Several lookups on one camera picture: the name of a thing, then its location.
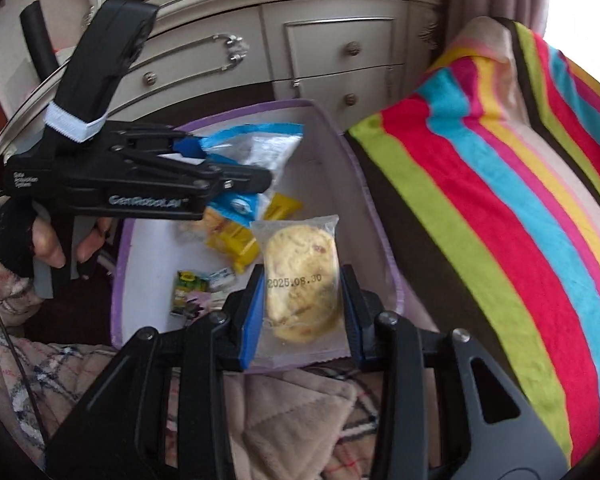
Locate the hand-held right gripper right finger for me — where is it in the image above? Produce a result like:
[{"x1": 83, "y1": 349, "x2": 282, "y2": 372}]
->
[{"x1": 340, "y1": 264, "x2": 568, "y2": 480}]

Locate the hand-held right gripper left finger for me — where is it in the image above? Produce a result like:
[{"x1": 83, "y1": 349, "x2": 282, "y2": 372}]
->
[{"x1": 45, "y1": 262, "x2": 266, "y2": 480}]

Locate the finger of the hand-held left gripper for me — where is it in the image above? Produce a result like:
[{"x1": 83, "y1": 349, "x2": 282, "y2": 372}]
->
[
  {"x1": 129, "y1": 152, "x2": 274, "y2": 197},
  {"x1": 105, "y1": 124, "x2": 207, "y2": 159}
]

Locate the blue white snack packet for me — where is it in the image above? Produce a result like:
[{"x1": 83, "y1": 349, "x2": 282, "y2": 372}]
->
[{"x1": 200, "y1": 124, "x2": 303, "y2": 228}]

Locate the clear cookie packet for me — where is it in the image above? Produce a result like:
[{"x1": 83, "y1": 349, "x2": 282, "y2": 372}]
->
[{"x1": 250, "y1": 214, "x2": 353, "y2": 371}]

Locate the purple-rimmed white box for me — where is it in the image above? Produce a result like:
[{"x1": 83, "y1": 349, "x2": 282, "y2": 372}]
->
[{"x1": 110, "y1": 99, "x2": 406, "y2": 373}]

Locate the person's left hand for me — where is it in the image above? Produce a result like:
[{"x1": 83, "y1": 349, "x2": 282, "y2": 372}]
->
[{"x1": 30, "y1": 216, "x2": 113, "y2": 271}]

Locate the yellow snack packet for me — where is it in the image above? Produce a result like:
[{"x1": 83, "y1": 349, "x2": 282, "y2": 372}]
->
[
  {"x1": 264, "y1": 192, "x2": 304, "y2": 222},
  {"x1": 205, "y1": 210, "x2": 261, "y2": 273}
]

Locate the small white blue packet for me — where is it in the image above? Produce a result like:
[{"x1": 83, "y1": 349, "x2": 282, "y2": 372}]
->
[{"x1": 207, "y1": 267, "x2": 238, "y2": 291}]

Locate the small green snack packet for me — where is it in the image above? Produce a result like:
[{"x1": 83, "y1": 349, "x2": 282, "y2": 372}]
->
[{"x1": 172, "y1": 270, "x2": 211, "y2": 311}]

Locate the beige plaid quilted robe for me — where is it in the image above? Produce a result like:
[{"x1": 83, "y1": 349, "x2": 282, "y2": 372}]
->
[{"x1": 0, "y1": 330, "x2": 441, "y2": 480}]

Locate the black tube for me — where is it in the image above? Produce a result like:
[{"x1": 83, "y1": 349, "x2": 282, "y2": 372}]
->
[{"x1": 19, "y1": 1, "x2": 62, "y2": 83}]

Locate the cream ornate dresser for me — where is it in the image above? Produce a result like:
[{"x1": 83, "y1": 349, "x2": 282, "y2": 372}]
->
[{"x1": 0, "y1": 0, "x2": 451, "y2": 161}]

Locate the striped colourful blanket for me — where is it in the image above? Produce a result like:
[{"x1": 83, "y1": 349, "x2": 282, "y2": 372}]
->
[{"x1": 347, "y1": 15, "x2": 600, "y2": 468}]

